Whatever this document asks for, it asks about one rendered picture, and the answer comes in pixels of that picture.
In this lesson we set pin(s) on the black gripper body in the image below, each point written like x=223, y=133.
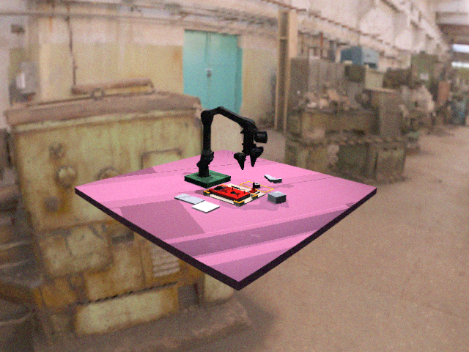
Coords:
x=245, y=151

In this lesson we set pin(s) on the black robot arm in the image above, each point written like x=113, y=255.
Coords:
x=250, y=131

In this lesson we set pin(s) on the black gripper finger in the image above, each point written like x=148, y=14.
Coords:
x=253, y=160
x=241, y=163

